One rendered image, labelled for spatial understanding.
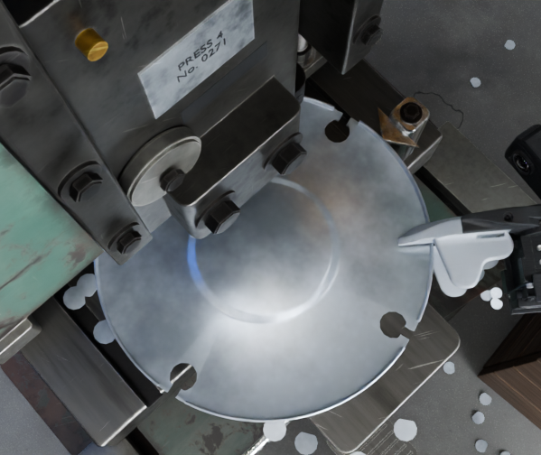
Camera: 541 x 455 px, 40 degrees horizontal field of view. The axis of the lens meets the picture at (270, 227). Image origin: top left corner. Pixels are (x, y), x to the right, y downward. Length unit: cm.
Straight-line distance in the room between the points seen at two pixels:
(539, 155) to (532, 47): 102
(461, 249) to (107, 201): 36
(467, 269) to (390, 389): 12
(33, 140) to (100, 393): 47
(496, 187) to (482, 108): 77
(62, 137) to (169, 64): 11
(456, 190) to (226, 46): 47
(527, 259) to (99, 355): 39
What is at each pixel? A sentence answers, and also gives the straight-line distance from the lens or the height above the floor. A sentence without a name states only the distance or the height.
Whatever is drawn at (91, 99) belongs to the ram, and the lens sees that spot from 34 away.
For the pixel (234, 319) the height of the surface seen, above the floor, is 78.
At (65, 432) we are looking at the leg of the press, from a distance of 81.
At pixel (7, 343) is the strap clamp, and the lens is 71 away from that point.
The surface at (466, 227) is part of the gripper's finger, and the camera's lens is 63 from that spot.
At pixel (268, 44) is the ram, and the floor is 102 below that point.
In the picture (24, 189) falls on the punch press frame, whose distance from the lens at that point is 26.
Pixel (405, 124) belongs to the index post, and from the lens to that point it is 67.
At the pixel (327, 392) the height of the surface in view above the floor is 78.
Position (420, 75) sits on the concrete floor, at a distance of 160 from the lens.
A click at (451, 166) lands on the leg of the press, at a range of 83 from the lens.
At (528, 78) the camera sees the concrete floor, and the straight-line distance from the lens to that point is 165.
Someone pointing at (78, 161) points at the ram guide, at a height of 113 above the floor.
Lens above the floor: 140
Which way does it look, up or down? 75 degrees down
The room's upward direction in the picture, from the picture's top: 2 degrees counter-clockwise
